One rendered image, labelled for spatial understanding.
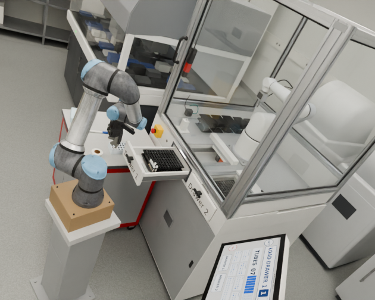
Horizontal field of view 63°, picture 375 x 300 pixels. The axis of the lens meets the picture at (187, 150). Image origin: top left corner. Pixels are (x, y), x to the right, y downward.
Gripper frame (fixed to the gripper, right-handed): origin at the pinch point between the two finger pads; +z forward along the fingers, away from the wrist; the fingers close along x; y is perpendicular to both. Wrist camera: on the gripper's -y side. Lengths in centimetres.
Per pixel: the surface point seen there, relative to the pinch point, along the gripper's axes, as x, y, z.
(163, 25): -59, -35, -65
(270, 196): 75, -63, -26
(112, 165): 12.0, 3.4, 6.9
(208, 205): 62, -36, -7
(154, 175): 34.4, -13.4, -5.1
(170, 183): 21.9, -36.8, 14.7
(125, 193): 10.7, -12.6, 35.2
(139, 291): 59, -22, 83
